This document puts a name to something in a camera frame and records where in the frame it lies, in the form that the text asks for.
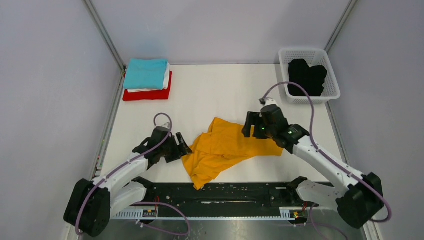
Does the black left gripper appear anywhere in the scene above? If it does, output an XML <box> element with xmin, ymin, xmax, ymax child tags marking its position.
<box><xmin>159</xmin><ymin>132</ymin><xmax>192</xmax><ymax>163</ymax></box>

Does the yellow t shirt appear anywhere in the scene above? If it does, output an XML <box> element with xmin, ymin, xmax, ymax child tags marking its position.
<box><xmin>182</xmin><ymin>117</ymin><xmax>283</xmax><ymax>191</ymax></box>

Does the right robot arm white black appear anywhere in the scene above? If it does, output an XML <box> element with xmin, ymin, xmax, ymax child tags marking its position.
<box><xmin>241</xmin><ymin>104</ymin><xmax>384</xmax><ymax>229</ymax></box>

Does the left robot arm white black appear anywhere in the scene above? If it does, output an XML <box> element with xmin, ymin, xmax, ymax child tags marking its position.
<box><xmin>63</xmin><ymin>126</ymin><xmax>192</xmax><ymax>237</ymax></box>

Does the folded red t shirt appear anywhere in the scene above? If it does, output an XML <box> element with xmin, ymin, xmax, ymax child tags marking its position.
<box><xmin>122</xmin><ymin>71</ymin><xmax>173</xmax><ymax>102</ymax></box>

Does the black t shirt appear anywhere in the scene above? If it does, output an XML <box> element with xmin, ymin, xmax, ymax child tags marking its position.
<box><xmin>288</xmin><ymin>59</ymin><xmax>328</xmax><ymax>97</ymax></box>

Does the left controller board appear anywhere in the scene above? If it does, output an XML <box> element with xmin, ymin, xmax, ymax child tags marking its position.
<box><xmin>142</xmin><ymin>207</ymin><xmax>158</xmax><ymax>219</ymax></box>

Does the controller board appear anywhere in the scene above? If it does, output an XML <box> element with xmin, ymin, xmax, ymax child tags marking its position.
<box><xmin>289</xmin><ymin>210</ymin><xmax>305</xmax><ymax>219</ymax></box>
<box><xmin>142</xmin><ymin>207</ymin><xmax>158</xmax><ymax>219</ymax></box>

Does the folded white t shirt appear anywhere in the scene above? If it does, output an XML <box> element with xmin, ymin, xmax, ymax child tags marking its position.
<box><xmin>128</xmin><ymin>63</ymin><xmax>170</xmax><ymax>93</ymax></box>

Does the white plastic laundry basket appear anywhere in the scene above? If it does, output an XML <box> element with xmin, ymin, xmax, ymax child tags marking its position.
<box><xmin>278</xmin><ymin>47</ymin><xmax>341</xmax><ymax>105</ymax></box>

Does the folded cyan t shirt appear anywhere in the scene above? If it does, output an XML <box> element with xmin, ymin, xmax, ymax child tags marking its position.
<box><xmin>123</xmin><ymin>58</ymin><xmax>169</xmax><ymax>90</ymax></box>

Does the right controller board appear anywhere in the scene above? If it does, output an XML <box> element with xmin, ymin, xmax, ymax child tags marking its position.
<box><xmin>289</xmin><ymin>210</ymin><xmax>305</xmax><ymax>219</ymax></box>

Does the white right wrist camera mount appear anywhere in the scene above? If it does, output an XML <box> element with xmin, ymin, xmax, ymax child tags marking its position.
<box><xmin>259</xmin><ymin>97</ymin><xmax>277</xmax><ymax>107</ymax></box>

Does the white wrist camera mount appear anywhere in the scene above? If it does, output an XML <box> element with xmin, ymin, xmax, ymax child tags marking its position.
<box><xmin>259</xmin><ymin>97</ymin><xmax>277</xmax><ymax>107</ymax></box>
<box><xmin>160</xmin><ymin>121</ymin><xmax>173</xmax><ymax>131</ymax></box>

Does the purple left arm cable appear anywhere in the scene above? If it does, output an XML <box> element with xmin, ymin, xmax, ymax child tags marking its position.
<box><xmin>74</xmin><ymin>112</ymin><xmax>174</xmax><ymax>237</ymax></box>

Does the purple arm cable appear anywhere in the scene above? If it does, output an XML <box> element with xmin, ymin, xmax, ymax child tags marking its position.
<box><xmin>259</xmin><ymin>81</ymin><xmax>393</xmax><ymax>223</ymax></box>
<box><xmin>74</xmin><ymin>112</ymin><xmax>174</xmax><ymax>237</ymax></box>

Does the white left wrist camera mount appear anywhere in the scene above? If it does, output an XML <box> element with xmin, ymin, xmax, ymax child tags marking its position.
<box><xmin>160</xmin><ymin>121</ymin><xmax>173</xmax><ymax>131</ymax></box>

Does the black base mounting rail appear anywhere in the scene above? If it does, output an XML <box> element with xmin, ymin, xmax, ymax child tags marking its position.
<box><xmin>121</xmin><ymin>177</ymin><xmax>314</xmax><ymax>217</ymax></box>

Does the white slotted cable duct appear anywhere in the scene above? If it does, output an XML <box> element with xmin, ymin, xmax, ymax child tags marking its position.
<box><xmin>111</xmin><ymin>207</ymin><xmax>301</xmax><ymax>221</ymax></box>

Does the right aluminium corner post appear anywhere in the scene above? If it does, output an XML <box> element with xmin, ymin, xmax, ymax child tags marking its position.
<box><xmin>324</xmin><ymin>0</ymin><xmax>359</xmax><ymax>53</ymax></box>

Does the aluminium corner post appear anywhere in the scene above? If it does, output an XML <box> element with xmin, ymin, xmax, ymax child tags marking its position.
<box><xmin>82</xmin><ymin>0</ymin><xmax>126</xmax><ymax>71</ymax></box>
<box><xmin>324</xmin><ymin>0</ymin><xmax>359</xmax><ymax>53</ymax></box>

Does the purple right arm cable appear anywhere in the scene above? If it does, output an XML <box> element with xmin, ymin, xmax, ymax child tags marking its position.
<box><xmin>259</xmin><ymin>81</ymin><xmax>393</xmax><ymax>223</ymax></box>

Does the left aluminium corner post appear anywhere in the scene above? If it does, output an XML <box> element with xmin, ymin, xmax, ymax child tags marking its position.
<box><xmin>82</xmin><ymin>0</ymin><xmax>126</xmax><ymax>71</ymax></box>

